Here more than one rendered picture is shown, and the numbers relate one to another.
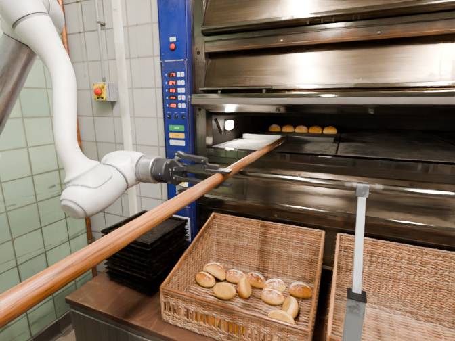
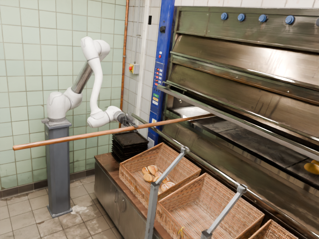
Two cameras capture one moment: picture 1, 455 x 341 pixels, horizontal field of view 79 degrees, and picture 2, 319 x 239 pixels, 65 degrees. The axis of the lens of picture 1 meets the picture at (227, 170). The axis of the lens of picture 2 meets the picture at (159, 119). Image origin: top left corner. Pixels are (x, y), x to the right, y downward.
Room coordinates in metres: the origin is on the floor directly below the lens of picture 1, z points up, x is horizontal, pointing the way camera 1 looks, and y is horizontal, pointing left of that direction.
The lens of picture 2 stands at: (-0.66, -0.98, 1.93)
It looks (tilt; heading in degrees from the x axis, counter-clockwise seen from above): 20 degrees down; 29
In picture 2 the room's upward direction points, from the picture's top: 7 degrees clockwise
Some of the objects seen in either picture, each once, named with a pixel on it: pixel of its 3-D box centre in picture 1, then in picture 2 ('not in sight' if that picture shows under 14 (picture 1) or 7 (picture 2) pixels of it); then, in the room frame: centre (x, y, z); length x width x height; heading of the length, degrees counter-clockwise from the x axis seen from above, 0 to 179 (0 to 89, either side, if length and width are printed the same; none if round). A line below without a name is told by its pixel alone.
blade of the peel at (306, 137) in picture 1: (290, 134); not in sight; (1.86, -0.42, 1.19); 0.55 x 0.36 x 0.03; 68
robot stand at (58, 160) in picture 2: not in sight; (58, 168); (0.73, 0.87, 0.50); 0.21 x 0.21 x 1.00; 70
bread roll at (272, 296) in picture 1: (272, 295); (165, 188); (1.01, -0.19, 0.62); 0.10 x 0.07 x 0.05; 64
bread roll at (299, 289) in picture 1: (300, 289); not in sight; (1.05, -0.32, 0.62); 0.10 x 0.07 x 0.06; 72
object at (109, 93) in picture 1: (104, 92); (134, 68); (1.59, 0.67, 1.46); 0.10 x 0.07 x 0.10; 67
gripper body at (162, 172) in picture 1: (172, 171); (124, 120); (0.83, 0.17, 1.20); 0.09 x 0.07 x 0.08; 67
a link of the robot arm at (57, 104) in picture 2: not in sight; (57, 104); (0.74, 0.87, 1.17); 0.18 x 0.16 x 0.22; 13
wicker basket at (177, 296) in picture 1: (248, 272); (157, 173); (1.02, -0.09, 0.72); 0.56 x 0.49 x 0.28; 67
